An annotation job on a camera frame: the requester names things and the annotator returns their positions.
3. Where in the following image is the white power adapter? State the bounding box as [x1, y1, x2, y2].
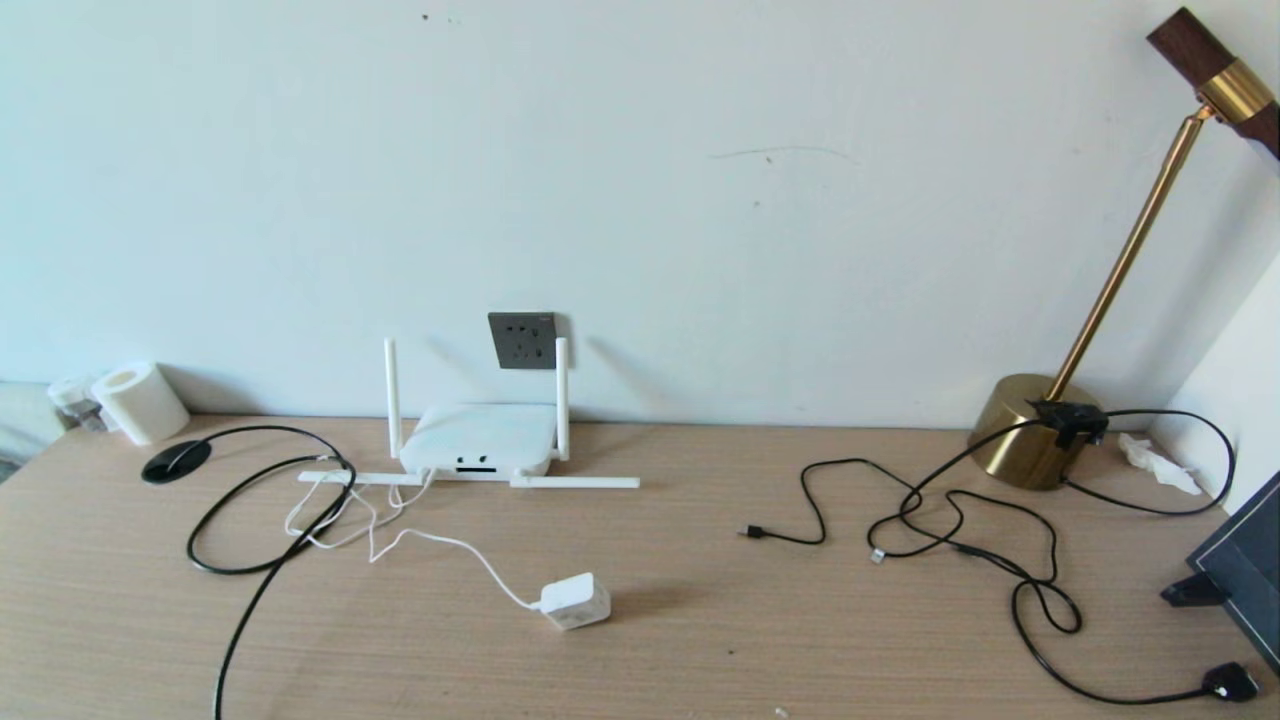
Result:
[540, 573, 612, 631]

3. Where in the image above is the thin white adapter cable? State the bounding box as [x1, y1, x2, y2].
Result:
[284, 468, 546, 609]

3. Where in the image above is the white wifi router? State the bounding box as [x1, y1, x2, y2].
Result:
[298, 338, 641, 491]

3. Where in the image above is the brass desk lamp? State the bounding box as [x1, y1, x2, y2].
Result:
[968, 8, 1280, 491]

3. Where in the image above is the black round desk grommet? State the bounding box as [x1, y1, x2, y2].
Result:
[142, 440, 213, 485]

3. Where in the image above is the white toilet paper roll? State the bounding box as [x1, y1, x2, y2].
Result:
[92, 362, 191, 446]

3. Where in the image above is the crumpled white tissue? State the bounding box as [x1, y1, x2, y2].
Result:
[1118, 433, 1204, 496]

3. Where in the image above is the clear plastic container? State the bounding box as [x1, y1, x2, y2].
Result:
[48, 378, 109, 433]

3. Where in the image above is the dark framed board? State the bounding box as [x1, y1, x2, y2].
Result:
[1162, 470, 1280, 676]

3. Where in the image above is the grey wall socket plate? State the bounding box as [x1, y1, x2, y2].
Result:
[488, 312, 558, 371]

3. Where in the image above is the black usb cable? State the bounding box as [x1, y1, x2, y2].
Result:
[738, 458, 1084, 637]

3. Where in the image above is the thick black cable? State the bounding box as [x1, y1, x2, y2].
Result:
[186, 425, 357, 720]

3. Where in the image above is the black lamp power cord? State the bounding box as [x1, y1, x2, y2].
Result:
[868, 400, 1261, 707]

